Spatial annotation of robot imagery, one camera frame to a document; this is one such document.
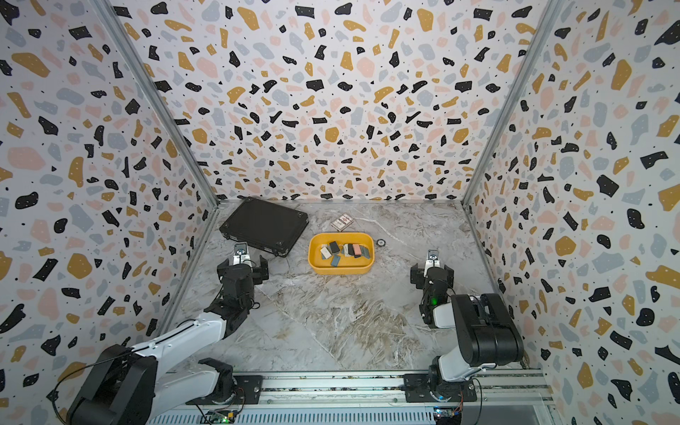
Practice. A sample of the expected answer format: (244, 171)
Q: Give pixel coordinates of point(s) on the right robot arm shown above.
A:
(485, 333)

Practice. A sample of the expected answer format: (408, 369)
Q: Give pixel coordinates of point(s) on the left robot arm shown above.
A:
(132, 385)

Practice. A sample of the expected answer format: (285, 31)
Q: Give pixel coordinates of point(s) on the yellow storage box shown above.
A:
(348, 266)

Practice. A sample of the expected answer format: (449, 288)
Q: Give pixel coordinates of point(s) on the playing card box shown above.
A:
(342, 223)

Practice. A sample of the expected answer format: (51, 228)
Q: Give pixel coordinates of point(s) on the black flat case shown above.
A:
(265, 226)

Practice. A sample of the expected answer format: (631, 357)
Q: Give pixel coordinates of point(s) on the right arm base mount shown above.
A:
(425, 388)

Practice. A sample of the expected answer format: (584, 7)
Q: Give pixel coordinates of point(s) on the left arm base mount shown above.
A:
(229, 391)

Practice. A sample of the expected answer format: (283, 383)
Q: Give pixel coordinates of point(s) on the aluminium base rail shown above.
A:
(504, 396)

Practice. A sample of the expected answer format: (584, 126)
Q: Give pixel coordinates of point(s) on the left aluminium corner post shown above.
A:
(115, 29)

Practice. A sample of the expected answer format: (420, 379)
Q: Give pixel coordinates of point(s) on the aluminium corner post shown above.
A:
(115, 29)
(546, 22)

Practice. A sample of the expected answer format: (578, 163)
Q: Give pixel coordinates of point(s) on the right aluminium corner post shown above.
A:
(546, 22)

